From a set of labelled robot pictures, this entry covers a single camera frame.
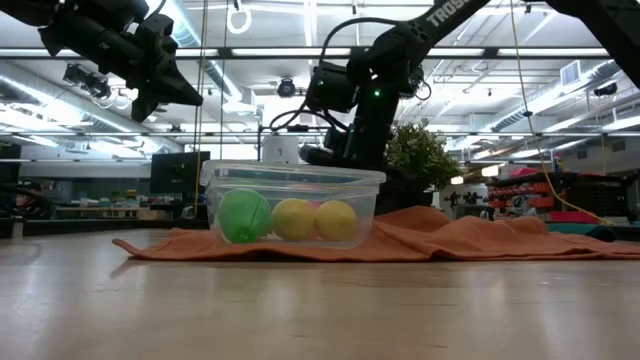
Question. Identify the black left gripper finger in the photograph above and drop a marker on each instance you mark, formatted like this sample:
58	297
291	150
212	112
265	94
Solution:
175	82
170	100

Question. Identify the yellow toy lemon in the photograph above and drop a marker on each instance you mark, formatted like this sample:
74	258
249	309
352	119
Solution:
293	219
335	220

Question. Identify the green toy lime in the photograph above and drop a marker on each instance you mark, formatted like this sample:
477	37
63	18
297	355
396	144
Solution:
244	215

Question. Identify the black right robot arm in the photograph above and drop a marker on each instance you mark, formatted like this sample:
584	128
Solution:
400	50

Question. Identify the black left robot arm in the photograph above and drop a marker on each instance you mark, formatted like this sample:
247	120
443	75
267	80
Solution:
75	25

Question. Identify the clear plastic tupperware container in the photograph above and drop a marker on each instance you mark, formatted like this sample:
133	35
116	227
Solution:
362	200

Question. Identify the small green potted plant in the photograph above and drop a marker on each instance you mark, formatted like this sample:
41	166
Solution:
420	155

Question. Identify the black background monitor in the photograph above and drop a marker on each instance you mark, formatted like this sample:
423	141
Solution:
180	172

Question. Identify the orange cloth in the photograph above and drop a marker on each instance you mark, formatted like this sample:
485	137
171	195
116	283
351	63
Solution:
425	240

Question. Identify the red storage rack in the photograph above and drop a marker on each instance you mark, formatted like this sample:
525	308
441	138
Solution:
520	192

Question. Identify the person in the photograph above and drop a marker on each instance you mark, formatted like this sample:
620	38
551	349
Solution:
30	200

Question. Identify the dark green cloth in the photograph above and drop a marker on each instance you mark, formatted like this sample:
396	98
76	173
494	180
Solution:
570	229

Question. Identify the black overhead camera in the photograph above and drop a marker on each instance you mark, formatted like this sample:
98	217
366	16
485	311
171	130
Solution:
286	87

